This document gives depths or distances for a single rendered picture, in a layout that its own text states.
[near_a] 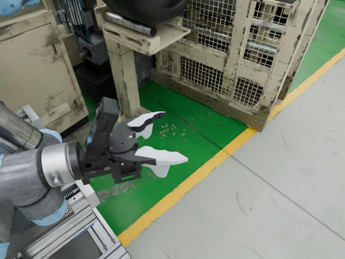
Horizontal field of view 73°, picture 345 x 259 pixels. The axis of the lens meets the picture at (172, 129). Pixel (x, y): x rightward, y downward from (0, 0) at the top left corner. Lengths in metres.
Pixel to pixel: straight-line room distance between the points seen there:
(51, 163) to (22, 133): 0.15
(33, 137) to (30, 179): 0.15
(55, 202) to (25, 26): 1.21
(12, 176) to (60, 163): 0.07
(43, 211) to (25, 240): 0.28
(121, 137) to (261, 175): 1.42
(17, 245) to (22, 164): 0.40
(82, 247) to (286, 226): 1.14
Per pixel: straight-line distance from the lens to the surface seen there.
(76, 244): 1.33
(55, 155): 0.45
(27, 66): 1.65
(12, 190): 0.48
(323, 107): 2.53
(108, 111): 0.38
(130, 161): 0.40
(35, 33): 1.63
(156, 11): 1.20
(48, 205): 0.54
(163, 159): 0.40
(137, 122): 0.48
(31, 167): 0.46
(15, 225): 0.81
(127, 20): 1.34
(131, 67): 1.75
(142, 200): 1.57
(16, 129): 0.57
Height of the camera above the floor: 1.40
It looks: 46 degrees down
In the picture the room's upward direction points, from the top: straight up
